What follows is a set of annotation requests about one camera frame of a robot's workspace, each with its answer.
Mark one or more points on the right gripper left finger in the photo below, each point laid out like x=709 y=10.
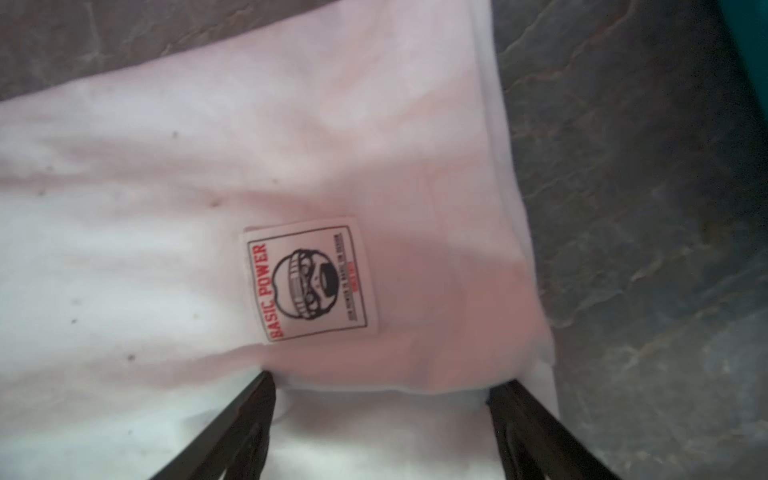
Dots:
x=234 y=446

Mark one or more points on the teal plastic basket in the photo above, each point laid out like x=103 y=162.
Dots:
x=747 y=23

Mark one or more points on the white grey-trimmed tank top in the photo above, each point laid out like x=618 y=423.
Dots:
x=330 y=198

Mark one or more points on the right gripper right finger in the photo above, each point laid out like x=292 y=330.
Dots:
x=533 y=444

